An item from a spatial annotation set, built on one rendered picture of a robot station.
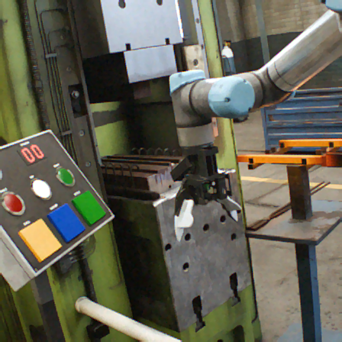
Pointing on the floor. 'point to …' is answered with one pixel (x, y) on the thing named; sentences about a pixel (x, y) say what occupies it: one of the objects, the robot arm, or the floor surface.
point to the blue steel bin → (304, 118)
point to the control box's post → (47, 308)
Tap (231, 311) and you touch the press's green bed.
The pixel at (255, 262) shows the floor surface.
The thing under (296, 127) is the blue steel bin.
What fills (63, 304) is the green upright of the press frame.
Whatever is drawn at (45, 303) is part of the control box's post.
